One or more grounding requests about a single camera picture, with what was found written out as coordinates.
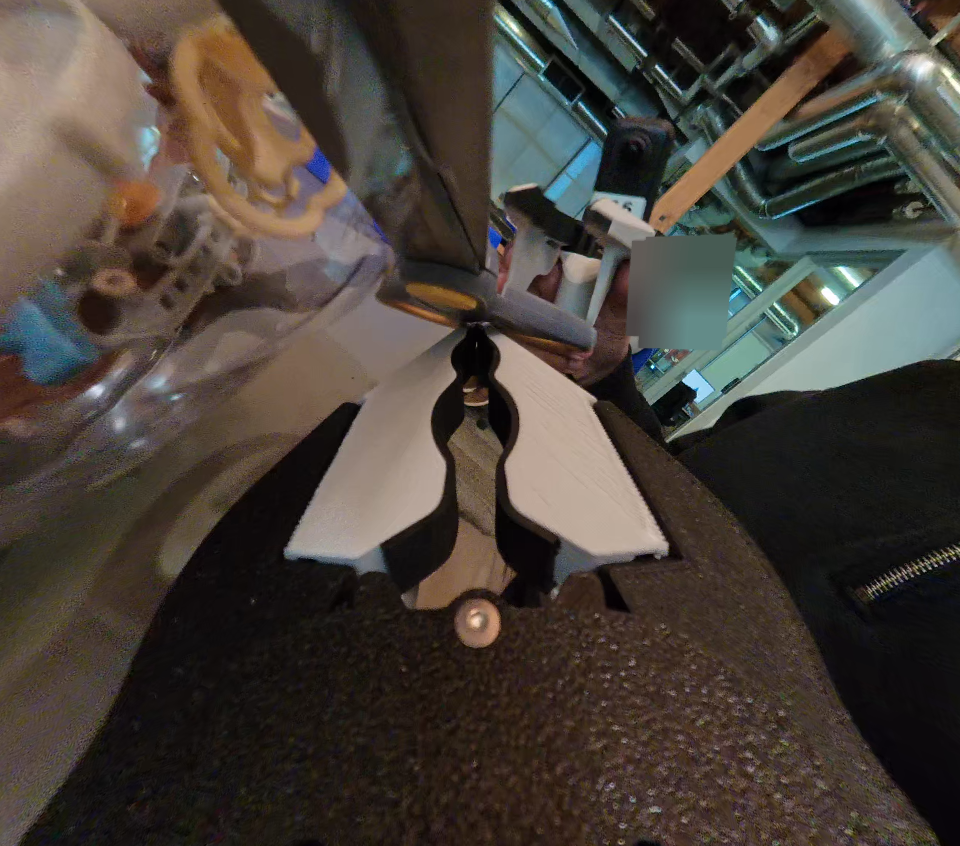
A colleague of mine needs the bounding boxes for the clear maze puzzle ball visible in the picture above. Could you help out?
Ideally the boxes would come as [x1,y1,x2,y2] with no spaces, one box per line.
[0,0,399,494]

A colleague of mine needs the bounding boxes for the person's black jacket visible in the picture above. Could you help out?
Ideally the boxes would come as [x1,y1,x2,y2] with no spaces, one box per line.
[667,358,960,846]

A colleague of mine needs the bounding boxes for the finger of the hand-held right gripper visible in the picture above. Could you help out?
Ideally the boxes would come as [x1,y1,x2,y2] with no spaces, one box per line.
[581,199,659,329]
[498,184,585,298]

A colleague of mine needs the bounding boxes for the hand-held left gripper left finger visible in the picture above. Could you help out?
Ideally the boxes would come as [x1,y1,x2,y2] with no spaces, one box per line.
[285,336,460,592]

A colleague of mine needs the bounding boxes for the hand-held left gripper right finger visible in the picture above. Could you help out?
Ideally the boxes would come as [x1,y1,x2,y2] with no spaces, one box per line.
[487,332,670,598]

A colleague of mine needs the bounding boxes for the grey handled scissors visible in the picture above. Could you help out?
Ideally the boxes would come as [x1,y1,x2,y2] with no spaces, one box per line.
[142,0,599,367]

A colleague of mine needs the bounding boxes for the person's right hand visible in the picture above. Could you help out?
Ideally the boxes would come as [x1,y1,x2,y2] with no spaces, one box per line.
[498,238,639,385]

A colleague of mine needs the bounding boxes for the cluster of silver ceiling pipes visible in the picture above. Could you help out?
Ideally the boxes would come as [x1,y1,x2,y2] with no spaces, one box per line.
[491,0,960,247]

